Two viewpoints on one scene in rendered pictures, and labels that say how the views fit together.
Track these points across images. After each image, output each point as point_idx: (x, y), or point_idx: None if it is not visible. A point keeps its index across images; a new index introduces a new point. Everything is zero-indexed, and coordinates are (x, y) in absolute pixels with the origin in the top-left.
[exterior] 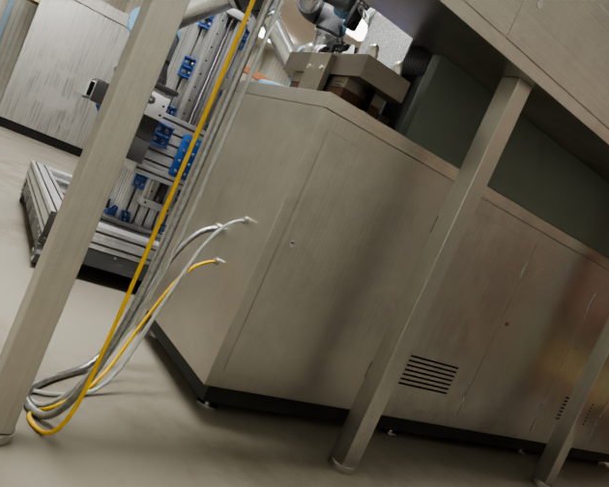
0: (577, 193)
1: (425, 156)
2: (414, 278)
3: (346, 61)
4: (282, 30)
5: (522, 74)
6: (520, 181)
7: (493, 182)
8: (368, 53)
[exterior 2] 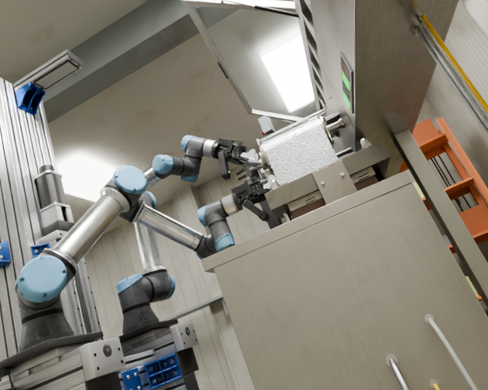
0: None
1: None
2: (478, 273)
3: (359, 158)
4: (159, 213)
5: (412, 124)
6: None
7: None
8: (369, 144)
